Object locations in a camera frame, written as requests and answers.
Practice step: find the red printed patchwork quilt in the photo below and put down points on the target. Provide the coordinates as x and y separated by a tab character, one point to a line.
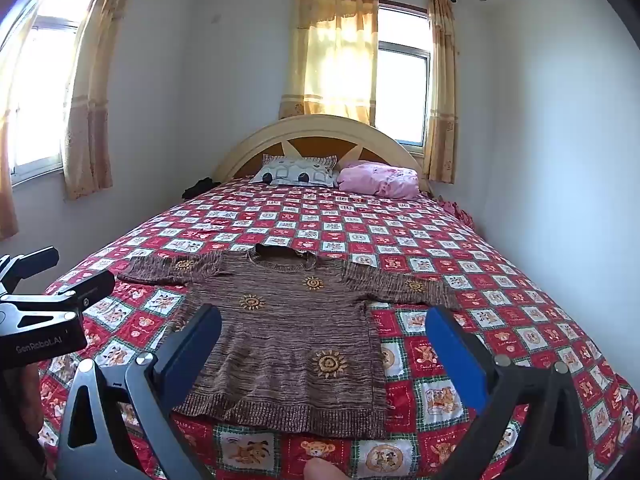
450	260

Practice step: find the dark cloth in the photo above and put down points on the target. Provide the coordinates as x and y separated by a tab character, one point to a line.
200	189

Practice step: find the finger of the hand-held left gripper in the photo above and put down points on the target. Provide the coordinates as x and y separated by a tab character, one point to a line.
85	287
30	262

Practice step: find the cream wooden bed headboard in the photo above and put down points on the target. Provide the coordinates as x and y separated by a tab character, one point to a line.
320	127

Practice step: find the large bright window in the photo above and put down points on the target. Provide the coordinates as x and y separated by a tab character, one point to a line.
45	85

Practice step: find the person's left hand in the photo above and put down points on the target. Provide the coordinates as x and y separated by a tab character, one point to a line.
31	395

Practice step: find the person's right hand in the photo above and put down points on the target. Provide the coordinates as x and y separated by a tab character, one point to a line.
325	470

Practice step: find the narrow yellow curtain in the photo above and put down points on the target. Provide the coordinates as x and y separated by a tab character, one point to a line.
441	110

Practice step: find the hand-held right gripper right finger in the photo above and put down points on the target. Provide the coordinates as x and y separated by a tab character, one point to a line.
457	355

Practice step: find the pink pillow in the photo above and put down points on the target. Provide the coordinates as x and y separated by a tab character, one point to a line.
375	180

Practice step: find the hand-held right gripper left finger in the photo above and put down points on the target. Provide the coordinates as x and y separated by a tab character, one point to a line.
200	340

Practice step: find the sliding window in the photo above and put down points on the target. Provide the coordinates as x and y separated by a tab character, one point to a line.
402	85

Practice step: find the pink cloth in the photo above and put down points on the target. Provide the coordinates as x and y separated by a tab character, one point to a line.
457	210

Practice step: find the brown knit sweater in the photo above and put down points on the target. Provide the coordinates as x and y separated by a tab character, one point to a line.
290	350

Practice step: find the wide yellow curtain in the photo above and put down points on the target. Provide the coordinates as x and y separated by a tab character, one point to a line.
330	60

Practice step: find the grey patterned pillow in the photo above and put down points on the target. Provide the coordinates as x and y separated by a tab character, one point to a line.
290	172

